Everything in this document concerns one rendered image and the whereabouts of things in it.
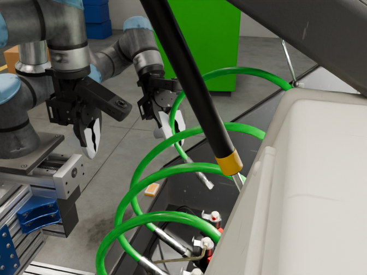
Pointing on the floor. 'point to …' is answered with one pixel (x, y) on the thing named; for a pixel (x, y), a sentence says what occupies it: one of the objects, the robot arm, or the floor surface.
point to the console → (303, 192)
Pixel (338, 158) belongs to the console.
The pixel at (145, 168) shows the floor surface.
